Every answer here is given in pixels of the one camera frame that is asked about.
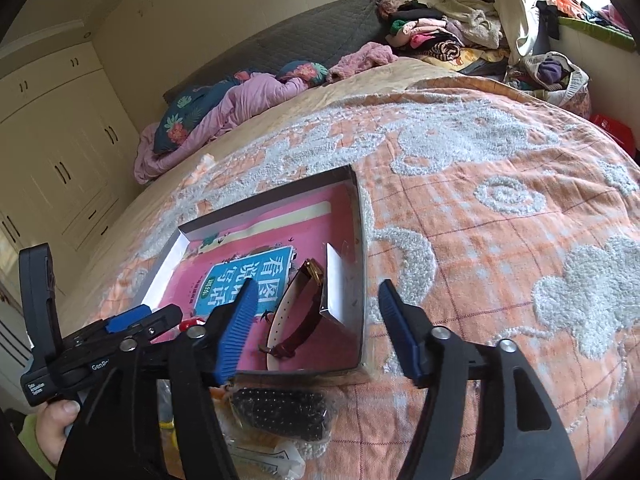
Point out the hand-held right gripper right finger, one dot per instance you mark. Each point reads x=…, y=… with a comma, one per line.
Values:
x=400, y=330

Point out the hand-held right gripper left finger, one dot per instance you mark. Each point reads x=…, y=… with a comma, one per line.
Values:
x=235, y=332

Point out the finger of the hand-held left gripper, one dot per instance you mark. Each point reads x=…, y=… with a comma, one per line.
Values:
x=160, y=322
x=127, y=319

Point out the shallow cardboard box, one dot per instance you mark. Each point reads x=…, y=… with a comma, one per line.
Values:
x=356, y=240

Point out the person's left hand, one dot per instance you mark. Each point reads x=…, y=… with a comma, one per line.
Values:
x=55, y=425

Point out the small clear plastic packet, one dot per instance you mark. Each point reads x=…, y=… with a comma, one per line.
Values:
x=342, y=285

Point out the orange patterned blanket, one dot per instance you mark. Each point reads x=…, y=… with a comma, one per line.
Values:
x=500, y=260

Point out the pink book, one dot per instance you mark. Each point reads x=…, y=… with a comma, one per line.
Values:
x=300, y=220

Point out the white printed plastic packet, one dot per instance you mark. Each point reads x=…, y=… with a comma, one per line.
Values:
x=270, y=462

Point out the cream wardrobe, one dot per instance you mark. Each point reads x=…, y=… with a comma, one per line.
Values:
x=55, y=150

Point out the large dark floral pillow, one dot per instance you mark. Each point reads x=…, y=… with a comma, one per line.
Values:
x=185, y=115

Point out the purple quilt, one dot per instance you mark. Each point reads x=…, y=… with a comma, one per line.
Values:
x=240, y=97

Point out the beige bed sheet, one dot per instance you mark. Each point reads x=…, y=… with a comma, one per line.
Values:
x=350, y=91

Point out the small dark floral pillow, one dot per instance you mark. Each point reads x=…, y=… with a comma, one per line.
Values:
x=305, y=71

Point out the pink fluffy garment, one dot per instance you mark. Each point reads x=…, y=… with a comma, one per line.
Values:
x=360, y=60

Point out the bag of clothes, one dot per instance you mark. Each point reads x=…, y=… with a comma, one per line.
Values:
x=550, y=75

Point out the pile of folded clothes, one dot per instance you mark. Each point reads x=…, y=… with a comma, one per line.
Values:
x=440, y=30

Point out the grey quilted headboard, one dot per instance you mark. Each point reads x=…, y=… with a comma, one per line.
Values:
x=300, y=35

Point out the cream curtain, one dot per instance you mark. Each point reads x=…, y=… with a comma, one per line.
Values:
x=520, y=5

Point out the green window cushion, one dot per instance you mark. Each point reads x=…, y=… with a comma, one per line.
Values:
x=595, y=32

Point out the clothes on windowsill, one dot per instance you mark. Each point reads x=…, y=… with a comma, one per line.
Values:
x=575, y=5

